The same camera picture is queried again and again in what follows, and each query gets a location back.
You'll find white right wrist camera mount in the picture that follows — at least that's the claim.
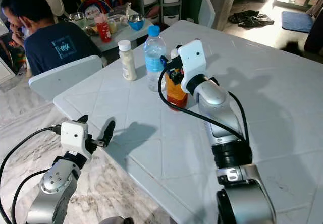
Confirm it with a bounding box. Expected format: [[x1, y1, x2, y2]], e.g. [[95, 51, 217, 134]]
[[176, 39, 207, 81]]

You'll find pale blue chair back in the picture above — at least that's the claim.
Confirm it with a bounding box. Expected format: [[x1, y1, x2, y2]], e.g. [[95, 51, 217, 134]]
[[197, 0, 217, 29]]

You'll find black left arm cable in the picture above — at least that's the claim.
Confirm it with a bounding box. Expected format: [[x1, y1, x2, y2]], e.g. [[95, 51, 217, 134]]
[[0, 125, 62, 224]]

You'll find white drawer storage unit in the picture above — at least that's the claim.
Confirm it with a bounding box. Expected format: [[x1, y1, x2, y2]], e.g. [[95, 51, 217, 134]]
[[138, 0, 183, 26]]

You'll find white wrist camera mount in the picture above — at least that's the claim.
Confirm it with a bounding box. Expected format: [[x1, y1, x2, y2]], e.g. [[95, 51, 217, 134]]
[[60, 120, 89, 157], [176, 39, 207, 81]]

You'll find cream drink bottle white cap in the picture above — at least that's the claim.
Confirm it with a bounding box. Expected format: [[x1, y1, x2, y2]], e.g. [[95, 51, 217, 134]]
[[118, 39, 138, 82]]

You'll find orange juice bottle white cap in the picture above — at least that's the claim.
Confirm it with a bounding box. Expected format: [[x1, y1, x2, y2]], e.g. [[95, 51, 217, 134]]
[[165, 49, 189, 111]]

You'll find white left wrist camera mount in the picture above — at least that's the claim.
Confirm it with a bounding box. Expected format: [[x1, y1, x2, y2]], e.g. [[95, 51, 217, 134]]
[[60, 120, 89, 157]]

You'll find clear water bottle blue cap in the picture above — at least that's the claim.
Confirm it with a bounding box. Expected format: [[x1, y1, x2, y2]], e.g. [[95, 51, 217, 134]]
[[143, 25, 168, 93]]

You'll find pale blue side table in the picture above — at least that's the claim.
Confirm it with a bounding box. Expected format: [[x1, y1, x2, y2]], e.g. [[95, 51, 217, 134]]
[[88, 13, 155, 53]]

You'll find blue bowl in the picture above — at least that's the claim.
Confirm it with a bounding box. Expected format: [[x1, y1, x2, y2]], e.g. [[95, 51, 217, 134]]
[[127, 13, 146, 32]]

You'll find red sauce bottle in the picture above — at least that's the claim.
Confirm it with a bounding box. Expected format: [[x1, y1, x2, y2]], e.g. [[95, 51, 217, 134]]
[[95, 13, 113, 44]]

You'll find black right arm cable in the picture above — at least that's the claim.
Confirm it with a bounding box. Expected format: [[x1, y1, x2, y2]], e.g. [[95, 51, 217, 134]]
[[156, 58, 250, 143]]

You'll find blue floor mat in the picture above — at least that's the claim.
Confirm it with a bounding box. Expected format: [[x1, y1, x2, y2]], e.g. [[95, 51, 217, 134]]
[[281, 10, 315, 34]]

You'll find person in navy t-shirt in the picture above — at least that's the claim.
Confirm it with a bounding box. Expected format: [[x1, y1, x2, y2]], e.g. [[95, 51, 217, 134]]
[[1, 0, 105, 77]]

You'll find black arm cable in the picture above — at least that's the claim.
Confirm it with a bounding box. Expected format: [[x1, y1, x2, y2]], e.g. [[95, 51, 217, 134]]
[[0, 125, 62, 224], [156, 58, 250, 143]]

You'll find white plastic chair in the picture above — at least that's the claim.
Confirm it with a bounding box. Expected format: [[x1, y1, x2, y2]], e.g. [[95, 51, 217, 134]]
[[28, 55, 104, 103]]

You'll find clear glass bowl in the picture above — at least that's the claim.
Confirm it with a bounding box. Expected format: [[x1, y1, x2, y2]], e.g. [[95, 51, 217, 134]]
[[69, 12, 87, 29]]

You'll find colourful doll toy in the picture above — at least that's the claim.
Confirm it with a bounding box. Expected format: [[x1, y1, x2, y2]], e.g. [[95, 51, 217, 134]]
[[78, 0, 112, 21]]

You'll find dark crumpled cloth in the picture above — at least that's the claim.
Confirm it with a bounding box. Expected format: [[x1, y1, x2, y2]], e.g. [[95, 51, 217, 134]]
[[227, 10, 275, 30]]

